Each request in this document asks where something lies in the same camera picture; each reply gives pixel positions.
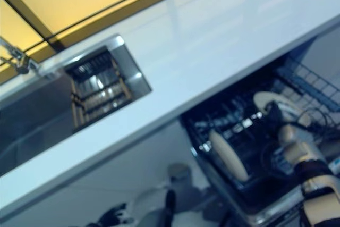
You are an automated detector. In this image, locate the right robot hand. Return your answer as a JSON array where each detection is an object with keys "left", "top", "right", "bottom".
[{"left": 264, "top": 100, "right": 287, "bottom": 132}]

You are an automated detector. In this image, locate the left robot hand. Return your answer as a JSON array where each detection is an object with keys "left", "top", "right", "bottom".
[{"left": 86, "top": 203, "right": 133, "bottom": 227}]

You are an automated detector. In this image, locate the beige ceramic plate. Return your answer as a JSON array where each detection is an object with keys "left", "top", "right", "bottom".
[
  {"left": 252, "top": 91, "right": 302, "bottom": 124},
  {"left": 209, "top": 129, "right": 250, "bottom": 182}
]

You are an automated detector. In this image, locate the black tined dishwasher basket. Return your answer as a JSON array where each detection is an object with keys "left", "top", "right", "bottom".
[{"left": 185, "top": 96, "right": 295, "bottom": 193}]

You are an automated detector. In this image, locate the open black dishwasher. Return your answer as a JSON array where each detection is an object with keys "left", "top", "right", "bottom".
[{"left": 180, "top": 48, "right": 340, "bottom": 225}]

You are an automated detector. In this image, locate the white cabinet door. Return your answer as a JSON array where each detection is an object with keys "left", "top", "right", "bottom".
[{"left": 0, "top": 120, "right": 213, "bottom": 227}]

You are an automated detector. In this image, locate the black dish drying rack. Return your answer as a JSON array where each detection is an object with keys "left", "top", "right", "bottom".
[{"left": 65, "top": 51, "right": 133, "bottom": 132}]

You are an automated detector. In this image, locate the stainless steel sink basin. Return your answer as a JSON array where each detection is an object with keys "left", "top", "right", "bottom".
[{"left": 0, "top": 34, "right": 152, "bottom": 177}]

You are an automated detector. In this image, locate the chrome gooseneck kitchen faucet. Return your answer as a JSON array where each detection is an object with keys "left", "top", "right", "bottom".
[{"left": 0, "top": 37, "right": 38, "bottom": 75}]

